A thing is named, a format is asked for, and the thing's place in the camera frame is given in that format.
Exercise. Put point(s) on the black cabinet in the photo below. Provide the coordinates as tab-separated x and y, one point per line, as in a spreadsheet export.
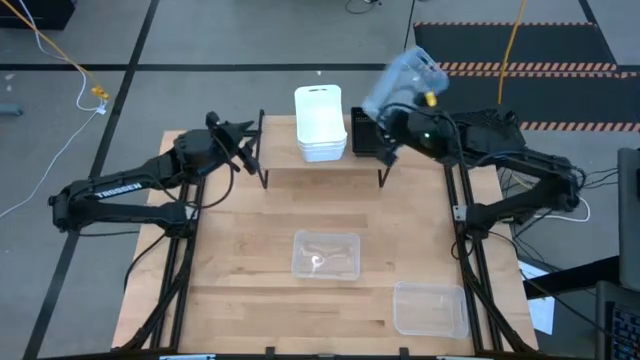
35	12

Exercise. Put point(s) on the white paper sheet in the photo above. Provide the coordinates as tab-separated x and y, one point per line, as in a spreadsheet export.
542	312

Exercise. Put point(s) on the wooden shelf with black legs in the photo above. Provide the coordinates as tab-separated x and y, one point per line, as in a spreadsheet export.
280	150

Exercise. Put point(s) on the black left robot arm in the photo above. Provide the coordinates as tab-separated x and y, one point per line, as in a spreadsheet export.
115	192

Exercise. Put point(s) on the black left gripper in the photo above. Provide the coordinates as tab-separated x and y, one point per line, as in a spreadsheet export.
200	150

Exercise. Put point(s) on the black plastic basket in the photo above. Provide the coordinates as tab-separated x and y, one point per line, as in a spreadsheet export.
364	135

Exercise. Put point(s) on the clear plastic basket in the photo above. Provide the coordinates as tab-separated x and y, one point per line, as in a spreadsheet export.
405	80
431	310
326	255

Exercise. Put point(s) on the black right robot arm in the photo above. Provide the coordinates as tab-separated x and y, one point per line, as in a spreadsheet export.
525	165

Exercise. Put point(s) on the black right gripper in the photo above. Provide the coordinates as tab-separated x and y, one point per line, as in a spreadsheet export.
400	127

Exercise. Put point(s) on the black perforated computer tower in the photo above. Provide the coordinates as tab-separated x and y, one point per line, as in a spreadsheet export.
495	124

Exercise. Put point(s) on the black metal table frame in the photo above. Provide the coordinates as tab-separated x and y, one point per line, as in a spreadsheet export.
475	280
180	270

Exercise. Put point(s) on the black hazard-striped floor mat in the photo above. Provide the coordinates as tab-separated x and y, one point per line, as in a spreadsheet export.
540	45

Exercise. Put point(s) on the dark keyboard device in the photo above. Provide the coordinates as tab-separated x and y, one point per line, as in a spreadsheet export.
622	325

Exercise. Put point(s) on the yellow clip on gripper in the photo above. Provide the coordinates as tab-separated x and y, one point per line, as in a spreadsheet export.
430	98

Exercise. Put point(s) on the grey monitor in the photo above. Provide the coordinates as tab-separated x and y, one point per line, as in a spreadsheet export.
630	215

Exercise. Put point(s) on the grey-blue floor object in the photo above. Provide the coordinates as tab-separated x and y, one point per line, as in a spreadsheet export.
10	109

